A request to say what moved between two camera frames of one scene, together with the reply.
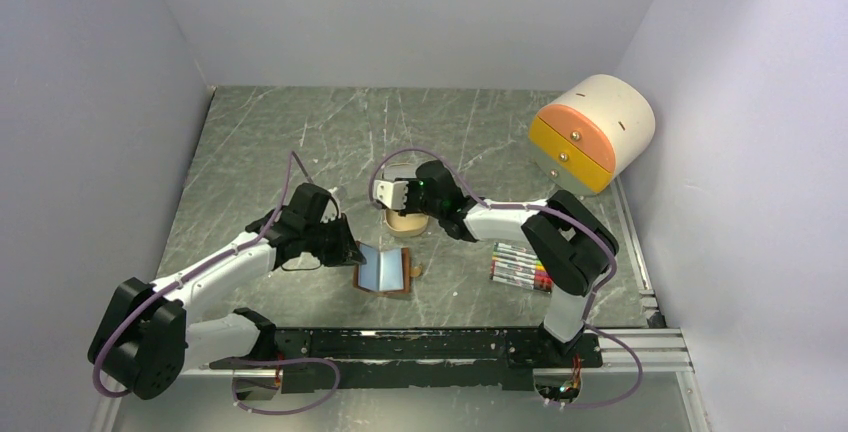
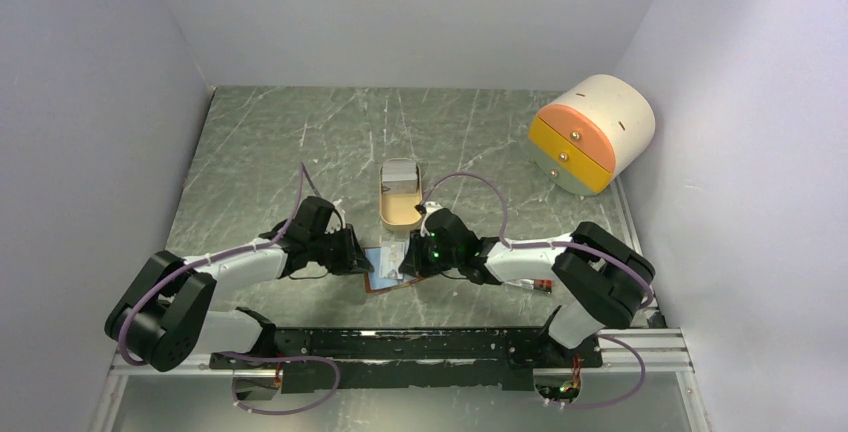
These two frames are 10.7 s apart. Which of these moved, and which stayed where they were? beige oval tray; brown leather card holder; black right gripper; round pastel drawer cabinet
Moved: black right gripper; brown leather card holder
Stayed: beige oval tray; round pastel drawer cabinet
